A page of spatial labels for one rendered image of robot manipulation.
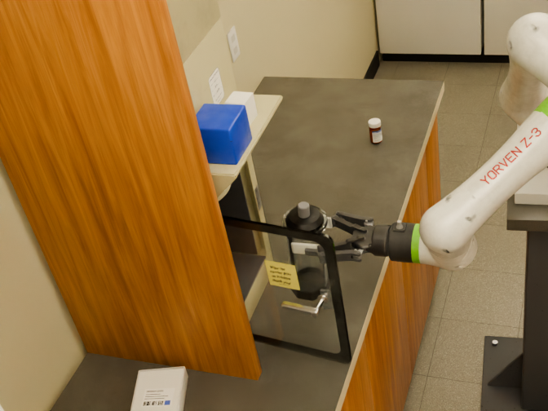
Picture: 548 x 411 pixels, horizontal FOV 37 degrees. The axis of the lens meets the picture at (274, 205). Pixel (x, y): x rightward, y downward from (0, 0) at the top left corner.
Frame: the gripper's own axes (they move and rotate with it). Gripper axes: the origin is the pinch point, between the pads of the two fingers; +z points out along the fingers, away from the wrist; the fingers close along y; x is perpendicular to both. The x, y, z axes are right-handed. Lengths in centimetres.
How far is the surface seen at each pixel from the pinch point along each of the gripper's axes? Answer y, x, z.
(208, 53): -5.1, -46.4, 17.6
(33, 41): 25, -65, 37
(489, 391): -56, 120, -34
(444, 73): -285, 121, 21
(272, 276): 18.2, -2.6, 2.5
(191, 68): 4, -48, 18
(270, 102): -11.6, -30.0, 8.2
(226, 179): 16.9, -28.7, 8.6
